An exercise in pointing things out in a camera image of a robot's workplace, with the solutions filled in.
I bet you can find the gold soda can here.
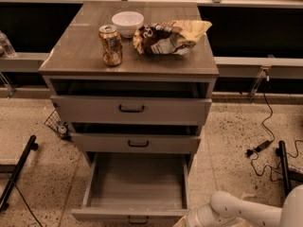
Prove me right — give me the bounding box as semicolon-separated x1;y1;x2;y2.
98;25;122;66

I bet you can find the grey bottom drawer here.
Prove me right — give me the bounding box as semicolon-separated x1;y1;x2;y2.
72;153;190;224

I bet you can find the clear plastic bottle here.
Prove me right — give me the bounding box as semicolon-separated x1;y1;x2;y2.
0;31;16;58

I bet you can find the black left floor stand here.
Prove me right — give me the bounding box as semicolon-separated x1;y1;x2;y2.
0;135;39;212

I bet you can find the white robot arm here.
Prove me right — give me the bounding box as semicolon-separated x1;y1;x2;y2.
172;185;303;227

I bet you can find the brown yellow chip bag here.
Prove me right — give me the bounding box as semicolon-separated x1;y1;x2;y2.
133;20;212;55

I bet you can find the white bowl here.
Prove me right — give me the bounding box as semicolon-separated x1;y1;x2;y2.
112;11;144;38

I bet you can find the grey three-drawer cabinet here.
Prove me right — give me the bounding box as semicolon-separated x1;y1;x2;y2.
38;1;220;168

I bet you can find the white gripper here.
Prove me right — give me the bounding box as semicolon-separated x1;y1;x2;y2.
172;203;214;227

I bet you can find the wire basket on floor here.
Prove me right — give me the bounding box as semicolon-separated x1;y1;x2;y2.
45;110;70;140

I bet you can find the grey middle drawer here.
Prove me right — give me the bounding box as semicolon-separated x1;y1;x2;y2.
72;133;201;154

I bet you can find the black floor stand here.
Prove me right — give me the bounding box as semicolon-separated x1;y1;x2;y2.
0;135;39;212
276;141;303;196

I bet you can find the grey top drawer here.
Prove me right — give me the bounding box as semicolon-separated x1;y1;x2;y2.
51;96;211;126

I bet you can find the grey drawer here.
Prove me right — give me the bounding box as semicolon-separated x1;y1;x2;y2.
72;153;190;224
51;96;211;126
72;133;201;154

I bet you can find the black right floor stand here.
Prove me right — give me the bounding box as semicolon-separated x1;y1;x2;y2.
276;141;303;196

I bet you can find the metal rail bracket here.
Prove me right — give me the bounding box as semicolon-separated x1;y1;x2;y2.
248;65;271;102

